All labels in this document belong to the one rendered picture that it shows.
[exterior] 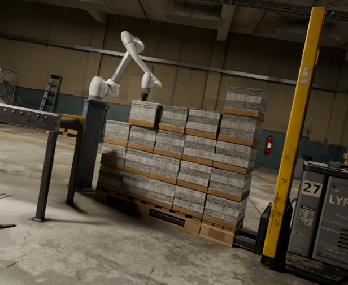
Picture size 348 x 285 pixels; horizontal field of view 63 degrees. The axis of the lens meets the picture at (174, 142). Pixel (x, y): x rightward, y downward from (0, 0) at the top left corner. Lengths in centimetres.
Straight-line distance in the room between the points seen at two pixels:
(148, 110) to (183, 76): 693
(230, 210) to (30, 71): 965
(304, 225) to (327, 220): 15
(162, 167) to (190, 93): 699
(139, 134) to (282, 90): 754
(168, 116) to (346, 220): 158
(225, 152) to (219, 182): 25
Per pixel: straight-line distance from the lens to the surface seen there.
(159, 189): 264
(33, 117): 237
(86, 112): 323
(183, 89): 949
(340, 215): 222
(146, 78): 294
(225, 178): 241
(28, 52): 1137
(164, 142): 260
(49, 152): 231
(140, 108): 273
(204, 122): 247
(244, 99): 241
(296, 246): 227
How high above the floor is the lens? 87
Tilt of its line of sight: 3 degrees down
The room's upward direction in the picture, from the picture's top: 10 degrees clockwise
